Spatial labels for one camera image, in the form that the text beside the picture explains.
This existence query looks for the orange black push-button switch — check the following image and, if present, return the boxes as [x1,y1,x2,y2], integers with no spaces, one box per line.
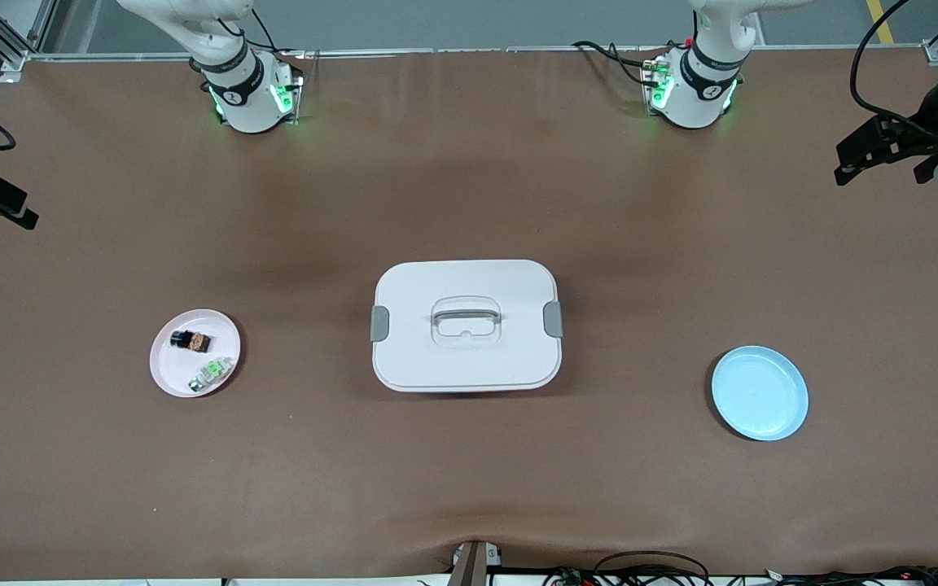
[170,328,212,355]

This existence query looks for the white lidded box grey latches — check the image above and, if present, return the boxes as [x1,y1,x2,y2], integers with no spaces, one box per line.
[370,259,564,394]

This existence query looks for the pink round plate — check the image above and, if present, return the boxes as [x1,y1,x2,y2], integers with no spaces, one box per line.
[149,308,243,399]

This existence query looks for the light blue round plate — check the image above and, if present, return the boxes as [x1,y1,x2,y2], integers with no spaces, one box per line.
[711,345,809,443]

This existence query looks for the brown table cover mat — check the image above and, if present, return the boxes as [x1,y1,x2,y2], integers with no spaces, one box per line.
[0,47,938,583]

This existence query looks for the green push-button switch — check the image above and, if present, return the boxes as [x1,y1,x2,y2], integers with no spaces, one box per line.
[188,356,234,393]

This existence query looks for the black arm base cable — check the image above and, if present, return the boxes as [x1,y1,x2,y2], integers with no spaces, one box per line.
[572,39,665,87]

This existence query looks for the black cable bundle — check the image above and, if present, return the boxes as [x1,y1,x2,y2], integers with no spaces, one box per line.
[542,551,938,586]

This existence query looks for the metal bracket post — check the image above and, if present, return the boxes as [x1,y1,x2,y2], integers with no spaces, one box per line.
[447,540,504,586]

